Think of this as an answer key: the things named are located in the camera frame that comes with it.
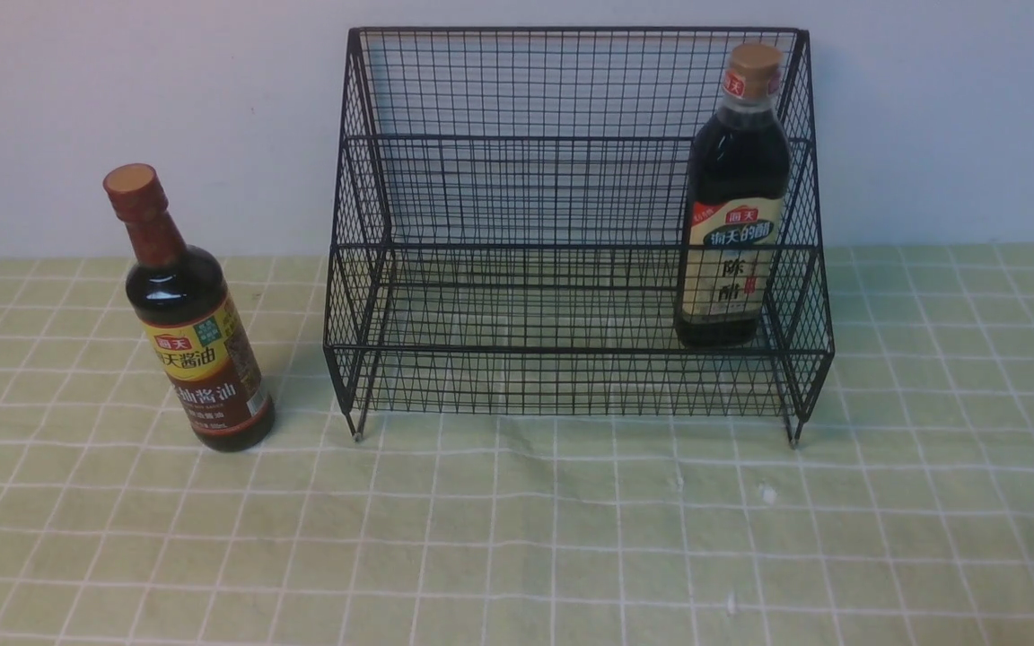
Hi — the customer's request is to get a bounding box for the vinegar bottle tan cap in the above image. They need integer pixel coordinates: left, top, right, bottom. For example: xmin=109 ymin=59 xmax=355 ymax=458
xmin=674 ymin=42 xmax=792 ymax=349

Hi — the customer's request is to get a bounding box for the soy sauce bottle red cap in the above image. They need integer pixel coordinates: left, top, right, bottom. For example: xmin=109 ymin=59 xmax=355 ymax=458
xmin=102 ymin=163 xmax=276 ymax=453

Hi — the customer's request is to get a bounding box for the green checkered tablecloth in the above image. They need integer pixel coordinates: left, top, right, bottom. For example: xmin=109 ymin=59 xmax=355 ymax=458
xmin=0 ymin=245 xmax=1034 ymax=645

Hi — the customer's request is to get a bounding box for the black wire mesh shelf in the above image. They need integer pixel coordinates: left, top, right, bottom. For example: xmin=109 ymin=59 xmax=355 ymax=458
xmin=323 ymin=26 xmax=837 ymax=445

